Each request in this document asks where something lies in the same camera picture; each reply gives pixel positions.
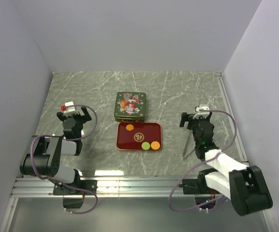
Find aluminium mounting rail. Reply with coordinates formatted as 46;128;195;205
10;175;267;198

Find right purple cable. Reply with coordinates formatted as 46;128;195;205
168;109;237;213

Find lower green round cookie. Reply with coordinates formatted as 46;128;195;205
141;142;150;150

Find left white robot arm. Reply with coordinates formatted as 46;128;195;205
20;101;95;194

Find brown round cookie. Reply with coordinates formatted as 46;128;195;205
126;124;134;131

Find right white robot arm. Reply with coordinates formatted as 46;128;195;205
179;110;273;216

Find green cookie tin box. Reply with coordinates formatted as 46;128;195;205
114;114;145;122

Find dark patterned cookie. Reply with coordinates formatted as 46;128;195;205
134;132;145;142

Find orange waffle round cookie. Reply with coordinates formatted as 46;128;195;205
150;141;161;150

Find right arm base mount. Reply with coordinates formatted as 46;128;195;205
178;179;219;195

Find metal tweezers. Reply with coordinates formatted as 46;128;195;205
182;130;194;160

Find red rectangular tray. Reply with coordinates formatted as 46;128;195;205
116;122;162;151

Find gold tin lid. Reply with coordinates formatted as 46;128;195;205
114;91;147;116

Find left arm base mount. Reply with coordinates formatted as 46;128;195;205
53;180;97;196

